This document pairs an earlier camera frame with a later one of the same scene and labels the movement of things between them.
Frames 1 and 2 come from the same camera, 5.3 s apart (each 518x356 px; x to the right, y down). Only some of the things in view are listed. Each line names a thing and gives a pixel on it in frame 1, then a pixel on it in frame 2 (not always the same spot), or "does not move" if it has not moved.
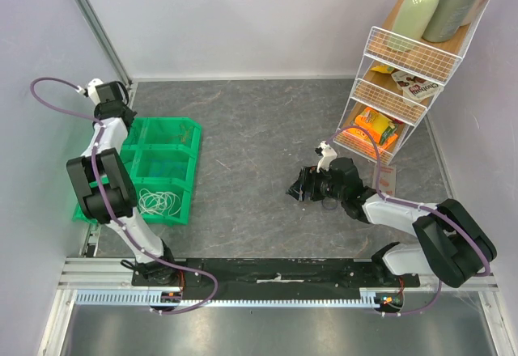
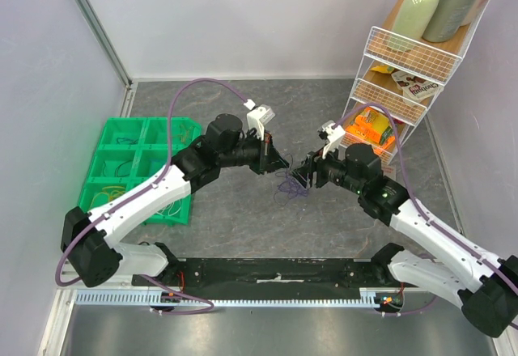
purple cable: [330, 209] -> [291, 186]
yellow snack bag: [384, 69] does not move
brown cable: [185, 133] does not move
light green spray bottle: [418, 10] does not move
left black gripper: [132, 114] -> [270, 158]
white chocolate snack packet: [414, 88] does not move
